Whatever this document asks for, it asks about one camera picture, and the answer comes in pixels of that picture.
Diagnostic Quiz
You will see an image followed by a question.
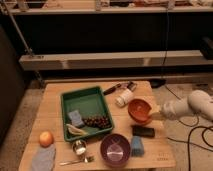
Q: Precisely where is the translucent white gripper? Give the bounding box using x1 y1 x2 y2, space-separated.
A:
149 102 175 120

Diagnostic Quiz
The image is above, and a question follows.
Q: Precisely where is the orange bowl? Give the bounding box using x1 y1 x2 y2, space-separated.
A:
128 99 152 125

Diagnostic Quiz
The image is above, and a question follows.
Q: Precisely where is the black rectangular block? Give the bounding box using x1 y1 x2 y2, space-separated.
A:
132 125 155 138

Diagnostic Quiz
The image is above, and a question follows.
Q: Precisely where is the white cylindrical bottle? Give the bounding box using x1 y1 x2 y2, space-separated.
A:
115 89 134 107

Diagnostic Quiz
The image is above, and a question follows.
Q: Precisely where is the blue sponge on table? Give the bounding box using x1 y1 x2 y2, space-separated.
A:
131 136 144 157

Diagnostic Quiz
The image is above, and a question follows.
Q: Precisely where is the bunch of dark grapes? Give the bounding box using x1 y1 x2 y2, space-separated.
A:
83 116 110 129

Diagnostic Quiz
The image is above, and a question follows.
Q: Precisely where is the purple bowl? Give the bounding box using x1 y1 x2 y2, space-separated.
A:
100 134 131 168

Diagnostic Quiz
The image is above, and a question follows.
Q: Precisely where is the wooden table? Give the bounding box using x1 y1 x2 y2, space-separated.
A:
18 81 175 171

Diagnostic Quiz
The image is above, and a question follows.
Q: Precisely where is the metal shelf rack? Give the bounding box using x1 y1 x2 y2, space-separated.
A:
0 0 213 80

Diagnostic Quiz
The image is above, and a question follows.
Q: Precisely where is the green plastic tray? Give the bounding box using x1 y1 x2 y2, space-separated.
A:
60 86 114 142

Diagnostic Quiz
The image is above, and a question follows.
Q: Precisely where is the blue sponge in tray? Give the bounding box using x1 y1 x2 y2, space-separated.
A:
68 110 84 128

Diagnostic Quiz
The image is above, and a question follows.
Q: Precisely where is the small metal cup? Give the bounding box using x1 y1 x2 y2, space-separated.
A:
72 140 87 156

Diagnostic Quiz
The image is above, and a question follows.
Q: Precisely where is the yellow banana toy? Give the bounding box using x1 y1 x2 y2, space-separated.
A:
66 124 87 136

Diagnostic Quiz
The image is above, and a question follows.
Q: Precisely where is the orange apple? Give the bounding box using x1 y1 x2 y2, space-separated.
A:
39 131 54 147

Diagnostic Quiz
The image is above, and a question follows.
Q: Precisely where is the grey cloth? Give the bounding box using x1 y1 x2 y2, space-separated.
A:
29 144 56 171

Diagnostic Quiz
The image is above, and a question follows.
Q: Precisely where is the knife with dark handle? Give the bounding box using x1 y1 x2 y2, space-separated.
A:
103 81 137 95

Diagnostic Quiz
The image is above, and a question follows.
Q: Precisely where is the black cable on floor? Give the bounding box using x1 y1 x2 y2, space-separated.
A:
167 114 213 171

